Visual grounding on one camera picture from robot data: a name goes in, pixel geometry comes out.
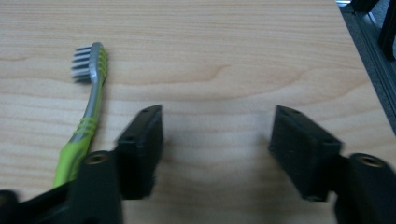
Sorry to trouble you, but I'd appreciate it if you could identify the black metal frame rail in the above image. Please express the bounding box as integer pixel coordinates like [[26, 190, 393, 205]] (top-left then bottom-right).
[[335, 0, 396, 136]]

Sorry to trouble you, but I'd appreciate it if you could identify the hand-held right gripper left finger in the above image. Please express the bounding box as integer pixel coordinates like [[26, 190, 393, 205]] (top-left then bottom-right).
[[68, 104, 164, 224]]

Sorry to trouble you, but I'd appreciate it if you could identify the black stand leg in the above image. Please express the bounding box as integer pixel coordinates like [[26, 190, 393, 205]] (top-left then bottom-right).
[[377, 0, 396, 62]]

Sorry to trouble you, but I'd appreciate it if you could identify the green and grey toothbrush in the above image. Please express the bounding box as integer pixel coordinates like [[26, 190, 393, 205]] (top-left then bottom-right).
[[51, 41, 109, 189]]

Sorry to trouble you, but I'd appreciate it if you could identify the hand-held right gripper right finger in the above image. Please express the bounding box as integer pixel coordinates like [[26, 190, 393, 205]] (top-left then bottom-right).
[[268, 105, 396, 224]]

